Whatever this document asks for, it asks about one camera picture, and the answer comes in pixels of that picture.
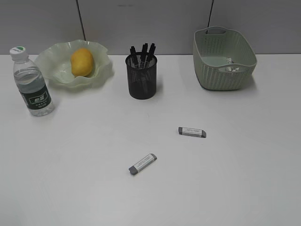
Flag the black marker pen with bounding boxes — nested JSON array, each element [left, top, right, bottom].
[[140, 43, 148, 69], [144, 43, 156, 68], [130, 46, 139, 69]]

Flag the grey white eraser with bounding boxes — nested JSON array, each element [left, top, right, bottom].
[[129, 153, 157, 175], [178, 127, 206, 138]]

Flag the waste paper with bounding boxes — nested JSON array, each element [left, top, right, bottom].
[[219, 57, 239, 72]]

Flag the black mesh pen holder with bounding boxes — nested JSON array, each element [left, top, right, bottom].
[[125, 55, 158, 99]]

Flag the clear water bottle green label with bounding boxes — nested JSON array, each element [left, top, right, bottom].
[[9, 46, 55, 116]]

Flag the pale green woven basket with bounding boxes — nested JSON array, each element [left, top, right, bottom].
[[193, 26, 257, 91]]

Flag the black cable left wall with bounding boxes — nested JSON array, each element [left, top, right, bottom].
[[75, 0, 87, 40]]

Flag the black cable wall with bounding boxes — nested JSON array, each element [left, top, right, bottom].
[[206, 0, 215, 27], [75, 0, 87, 40]]

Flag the pale green wavy plate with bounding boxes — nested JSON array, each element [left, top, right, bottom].
[[34, 40, 113, 89]]

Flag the black cable right wall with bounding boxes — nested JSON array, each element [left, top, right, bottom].
[[206, 0, 215, 27]]

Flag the yellow mango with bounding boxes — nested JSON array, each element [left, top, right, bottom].
[[71, 48, 94, 77]]

